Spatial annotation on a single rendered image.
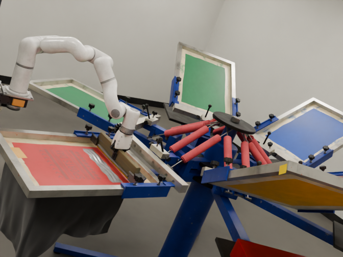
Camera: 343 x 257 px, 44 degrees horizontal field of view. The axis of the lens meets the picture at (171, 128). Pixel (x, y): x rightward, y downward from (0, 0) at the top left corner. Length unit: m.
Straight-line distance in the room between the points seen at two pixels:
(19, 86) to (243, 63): 5.18
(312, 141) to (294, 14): 3.53
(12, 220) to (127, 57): 4.93
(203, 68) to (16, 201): 2.28
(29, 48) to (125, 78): 4.73
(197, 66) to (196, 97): 0.39
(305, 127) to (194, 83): 1.02
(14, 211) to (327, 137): 2.47
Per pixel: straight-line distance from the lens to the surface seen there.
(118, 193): 2.10
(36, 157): 2.21
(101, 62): 2.23
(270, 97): 6.72
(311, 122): 3.78
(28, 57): 2.37
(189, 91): 3.61
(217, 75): 3.92
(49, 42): 2.32
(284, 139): 3.56
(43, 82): 3.32
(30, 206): 2.05
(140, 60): 7.03
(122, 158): 2.30
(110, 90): 2.22
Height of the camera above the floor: 1.93
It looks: 17 degrees down
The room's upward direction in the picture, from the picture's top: 22 degrees clockwise
